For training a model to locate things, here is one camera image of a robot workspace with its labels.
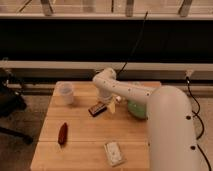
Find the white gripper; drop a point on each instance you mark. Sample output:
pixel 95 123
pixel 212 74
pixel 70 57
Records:
pixel 105 96

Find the dark brown eraser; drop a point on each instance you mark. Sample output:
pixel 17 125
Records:
pixel 97 109

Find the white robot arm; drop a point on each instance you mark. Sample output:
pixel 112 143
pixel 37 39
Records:
pixel 171 131

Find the white sponge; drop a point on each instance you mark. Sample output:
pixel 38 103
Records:
pixel 113 153

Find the green bowl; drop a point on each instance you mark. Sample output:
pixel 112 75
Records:
pixel 136 110

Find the clear plastic cup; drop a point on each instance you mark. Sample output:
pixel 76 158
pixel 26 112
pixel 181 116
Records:
pixel 66 91

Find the black office chair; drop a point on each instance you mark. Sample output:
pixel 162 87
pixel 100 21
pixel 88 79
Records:
pixel 10 101

